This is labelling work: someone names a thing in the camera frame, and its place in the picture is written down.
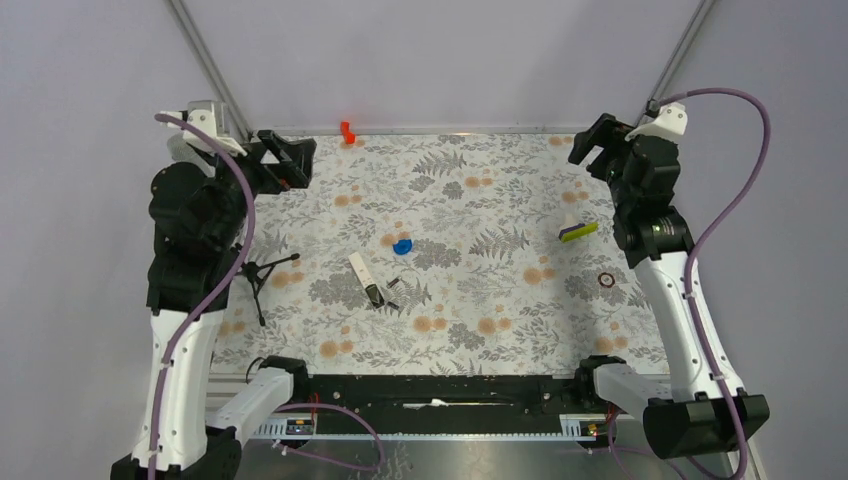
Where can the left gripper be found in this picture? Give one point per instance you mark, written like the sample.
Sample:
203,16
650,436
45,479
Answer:
294,168

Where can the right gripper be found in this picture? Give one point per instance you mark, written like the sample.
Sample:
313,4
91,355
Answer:
607,133

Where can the white remote control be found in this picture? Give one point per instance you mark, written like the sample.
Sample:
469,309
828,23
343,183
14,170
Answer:
366,279

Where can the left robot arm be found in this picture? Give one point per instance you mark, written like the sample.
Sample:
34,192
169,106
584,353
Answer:
201,207

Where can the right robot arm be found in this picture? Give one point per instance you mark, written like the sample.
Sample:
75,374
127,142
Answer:
705,409

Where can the red plastic piece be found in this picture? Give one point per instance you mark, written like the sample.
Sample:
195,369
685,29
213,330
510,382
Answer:
348,135

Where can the white purple green block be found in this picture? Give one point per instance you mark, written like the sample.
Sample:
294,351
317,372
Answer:
575,228

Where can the microphone on black tripod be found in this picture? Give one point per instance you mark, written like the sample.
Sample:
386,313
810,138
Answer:
257,275

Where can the blue plastic piece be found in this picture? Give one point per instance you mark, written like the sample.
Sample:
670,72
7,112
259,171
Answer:
403,246

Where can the floral patterned table mat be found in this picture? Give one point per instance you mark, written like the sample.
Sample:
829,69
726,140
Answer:
488,287

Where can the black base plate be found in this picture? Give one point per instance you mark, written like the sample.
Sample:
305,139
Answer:
432,408

